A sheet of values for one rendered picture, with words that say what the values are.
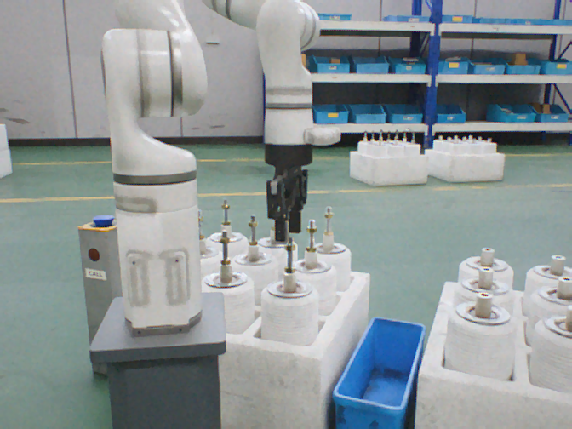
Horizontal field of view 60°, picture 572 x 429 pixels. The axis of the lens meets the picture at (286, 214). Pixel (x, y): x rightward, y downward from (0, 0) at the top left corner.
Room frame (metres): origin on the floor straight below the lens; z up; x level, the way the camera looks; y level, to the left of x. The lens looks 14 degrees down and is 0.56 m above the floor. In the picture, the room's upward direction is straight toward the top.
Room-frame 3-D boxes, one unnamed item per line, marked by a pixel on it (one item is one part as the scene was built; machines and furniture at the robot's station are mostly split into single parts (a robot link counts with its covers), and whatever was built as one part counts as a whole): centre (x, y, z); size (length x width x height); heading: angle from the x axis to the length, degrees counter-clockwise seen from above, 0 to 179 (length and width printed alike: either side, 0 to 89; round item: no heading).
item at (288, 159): (0.77, 0.00, 0.45); 0.08 x 0.08 x 0.09
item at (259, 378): (0.92, 0.06, 0.09); 0.39 x 0.39 x 0.18; 70
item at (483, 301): (0.67, -0.29, 0.26); 0.02 x 0.02 x 0.03
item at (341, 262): (0.99, -0.09, 0.16); 0.10 x 0.10 x 0.18
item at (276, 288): (0.77, -0.01, 0.25); 0.08 x 0.08 x 0.01
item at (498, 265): (0.89, -0.38, 0.25); 0.08 x 0.08 x 0.01
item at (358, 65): (5.76, -0.91, 0.90); 0.50 x 0.38 x 0.21; 7
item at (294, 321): (0.77, -0.01, 0.16); 0.10 x 0.10 x 0.18
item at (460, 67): (5.92, -1.82, 0.90); 0.50 x 0.38 x 0.21; 8
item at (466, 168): (3.48, -1.25, 0.09); 0.39 x 0.39 x 0.18; 11
